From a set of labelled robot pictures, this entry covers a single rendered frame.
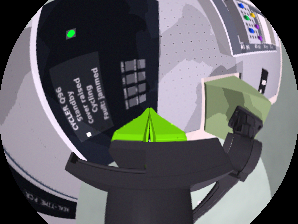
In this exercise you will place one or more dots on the black rectangular pad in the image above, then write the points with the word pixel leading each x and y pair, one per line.
pixel 263 81

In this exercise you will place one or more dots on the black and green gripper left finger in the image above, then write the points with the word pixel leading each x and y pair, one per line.
pixel 137 129

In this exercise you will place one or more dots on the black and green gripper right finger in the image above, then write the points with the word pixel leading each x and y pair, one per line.
pixel 163 131

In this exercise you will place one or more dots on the white rectangular block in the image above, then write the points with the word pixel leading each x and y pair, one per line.
pixel 272 33

